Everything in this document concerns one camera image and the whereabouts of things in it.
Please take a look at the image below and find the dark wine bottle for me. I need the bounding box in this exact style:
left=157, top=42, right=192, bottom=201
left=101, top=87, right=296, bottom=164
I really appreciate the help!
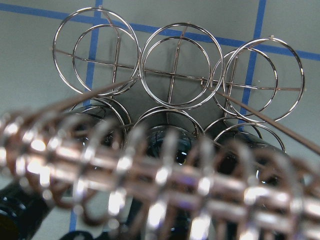
left=126, top=125, right=197, bottom=240
left=213, top=130, right=303, bottom=194
left=0, top=111, right=125, bottom=240

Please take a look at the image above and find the copper wire bottle basket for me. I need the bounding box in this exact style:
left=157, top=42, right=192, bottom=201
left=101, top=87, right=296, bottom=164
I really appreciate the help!
left=0, top=0, right=320, bottom=240

